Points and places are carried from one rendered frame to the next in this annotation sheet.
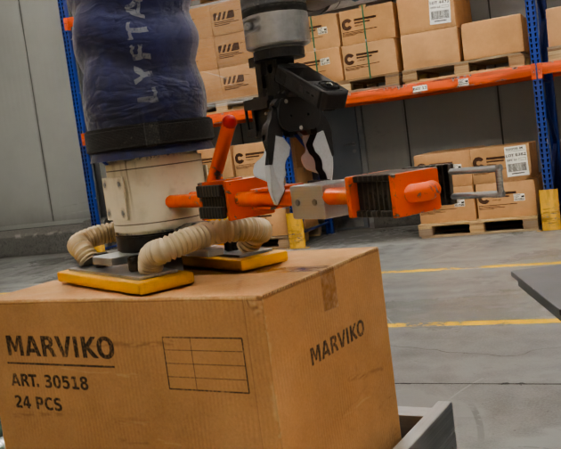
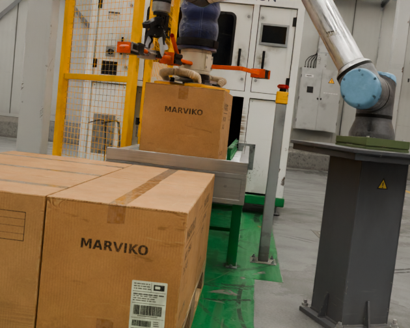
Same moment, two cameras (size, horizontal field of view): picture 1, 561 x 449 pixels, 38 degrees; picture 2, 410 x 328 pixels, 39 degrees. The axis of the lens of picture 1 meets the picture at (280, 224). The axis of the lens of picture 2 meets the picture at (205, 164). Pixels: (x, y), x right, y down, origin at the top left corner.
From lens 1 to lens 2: 2.75 m
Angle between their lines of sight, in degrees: 64
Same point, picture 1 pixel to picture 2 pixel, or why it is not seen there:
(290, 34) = (154, 8)
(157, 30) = (188, 8)
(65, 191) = not seen: outside the picture
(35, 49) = not seen: outside the picture
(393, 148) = not seen: outside the picture
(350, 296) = (196, 99)
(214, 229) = (176, 70)
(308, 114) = (158, 31)
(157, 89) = (184, 27)
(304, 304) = (166, 92)
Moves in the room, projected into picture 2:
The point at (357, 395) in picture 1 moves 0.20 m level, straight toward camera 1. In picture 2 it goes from (189, 133) to (150, 129)
